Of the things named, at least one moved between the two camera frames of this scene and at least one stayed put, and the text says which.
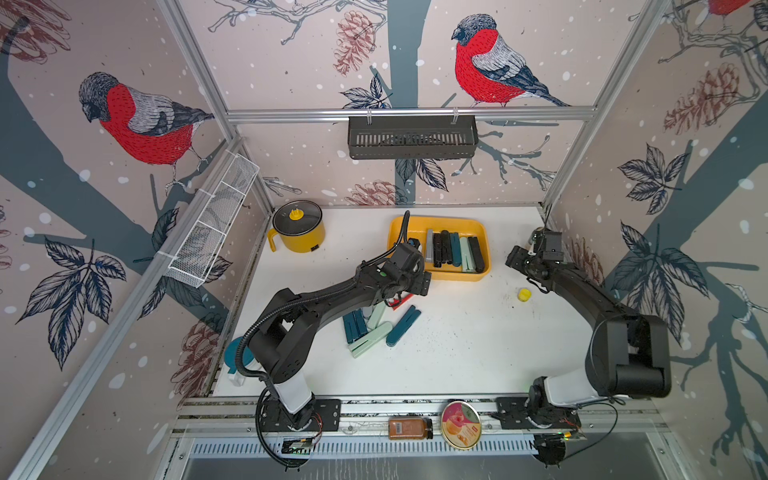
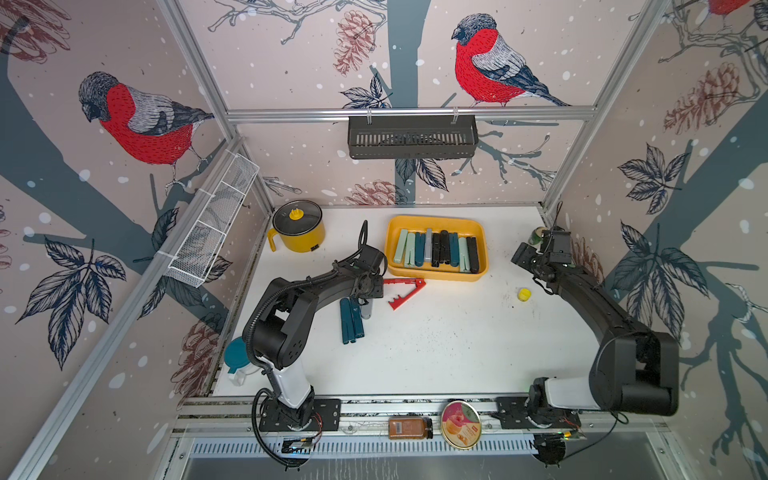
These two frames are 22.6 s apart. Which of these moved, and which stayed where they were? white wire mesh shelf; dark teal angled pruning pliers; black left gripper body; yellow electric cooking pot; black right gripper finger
Moved: dark teal angled pruning pliers; black left gripper body
Stayed: black right gripper finger; white wire mesh shelf; yellow electric cooking pot
